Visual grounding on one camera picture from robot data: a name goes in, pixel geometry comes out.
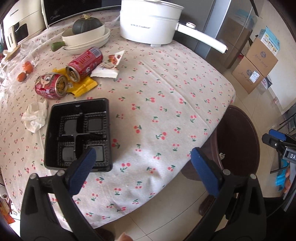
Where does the black plastic food tray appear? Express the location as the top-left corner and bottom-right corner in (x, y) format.
(43, 98), (113, 172)

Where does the white and purple bag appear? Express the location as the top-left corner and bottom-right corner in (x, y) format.
(260, 76), (273, 90)

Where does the cherry print tablecloth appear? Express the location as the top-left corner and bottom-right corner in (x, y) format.
(0, 14), (236, 229)

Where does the person's left hand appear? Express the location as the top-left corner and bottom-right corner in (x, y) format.
(116, 232), (132, 241)

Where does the person's right hand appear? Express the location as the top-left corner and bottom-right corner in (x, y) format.
(282, 167), (293, 193)

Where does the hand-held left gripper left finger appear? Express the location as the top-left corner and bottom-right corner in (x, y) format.
(20, 147), (102, 241)

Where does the glass teapot with wooden lid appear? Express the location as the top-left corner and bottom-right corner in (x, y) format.
(0, 42), (38, 88)

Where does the cardboard box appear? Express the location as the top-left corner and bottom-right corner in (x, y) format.
(232, 56), (264, 94)
(245, 36), (278, 79)

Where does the white wrapper with food picture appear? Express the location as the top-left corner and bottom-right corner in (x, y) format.
(90, 50), (126, 79)

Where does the brown slipper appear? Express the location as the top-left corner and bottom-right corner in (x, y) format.
(198, 195), (215, 216)
(96, 228), (115, 241)

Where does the blue and white carton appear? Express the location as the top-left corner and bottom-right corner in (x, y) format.
(259, 26), (280, 55)

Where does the white electric cooking pot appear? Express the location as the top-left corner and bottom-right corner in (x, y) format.
(119, 0), (228, 54)

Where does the brown plastic trash bin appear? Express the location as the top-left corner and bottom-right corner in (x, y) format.
(180, 105), (260, 183)

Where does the white tissue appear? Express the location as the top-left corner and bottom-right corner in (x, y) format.
(21, 100), (48, 133)

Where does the grey refrigerator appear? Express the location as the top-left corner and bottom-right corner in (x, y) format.
(173, 0), (259, 69)

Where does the green pumpkin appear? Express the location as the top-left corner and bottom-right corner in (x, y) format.
(72, 14), (102, 35)

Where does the black microwave oven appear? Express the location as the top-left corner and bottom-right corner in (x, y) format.
(41, 0), (122, 29)

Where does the red cartoon drink can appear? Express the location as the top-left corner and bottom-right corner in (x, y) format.
(35, 72), (68, 100)

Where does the yellow snack wrapper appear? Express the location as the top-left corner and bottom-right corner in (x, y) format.
(52, 67), (98, 97)

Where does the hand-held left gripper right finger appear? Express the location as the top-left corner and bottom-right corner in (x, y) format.
(185, 147), (281, 241)

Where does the light blue plastic item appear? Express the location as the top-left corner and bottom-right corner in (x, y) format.
(276, 162), (290, 191)

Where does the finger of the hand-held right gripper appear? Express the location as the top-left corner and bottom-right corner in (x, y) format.
(268, 129), (287, 142)
(262, 133), (287, 151)

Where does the cream air fryer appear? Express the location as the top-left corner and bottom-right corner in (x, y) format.
(0, 0), (45, 52)

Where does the cream plate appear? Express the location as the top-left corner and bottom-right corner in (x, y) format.
(63, 32), (111, 55)
(62, 27), (110, 52)

